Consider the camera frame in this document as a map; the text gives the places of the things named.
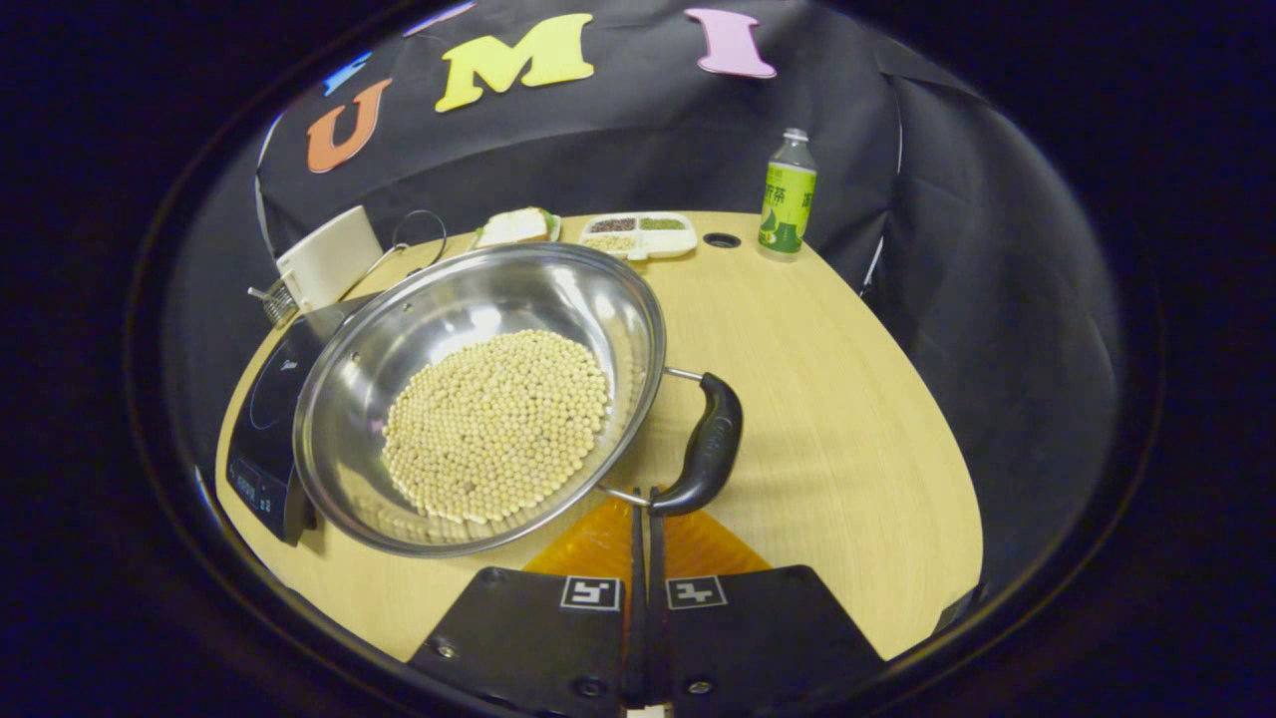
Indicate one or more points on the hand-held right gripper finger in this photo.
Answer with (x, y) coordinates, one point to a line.
(636, 598)
(656, 618)

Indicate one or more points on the stainless steel pot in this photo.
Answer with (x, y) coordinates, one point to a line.
(449, 299)

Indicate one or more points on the black induction cooktop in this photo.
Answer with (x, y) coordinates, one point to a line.
(269, 439)

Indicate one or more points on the pile of soybeans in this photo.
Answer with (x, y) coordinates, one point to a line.
(498, 429)

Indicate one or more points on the white divided tray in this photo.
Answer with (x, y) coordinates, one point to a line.
(638, 237)

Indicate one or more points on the sandwich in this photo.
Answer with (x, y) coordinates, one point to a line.
(516, 226)

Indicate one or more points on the green plate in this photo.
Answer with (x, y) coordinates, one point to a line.
(478, 237)

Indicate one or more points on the green drink bottle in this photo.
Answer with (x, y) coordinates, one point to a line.
(788, 199)

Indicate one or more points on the black backdrop cloth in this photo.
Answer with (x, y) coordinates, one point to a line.
(618, 150)

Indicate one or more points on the white toaster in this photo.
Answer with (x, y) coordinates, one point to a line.
(334, 254)

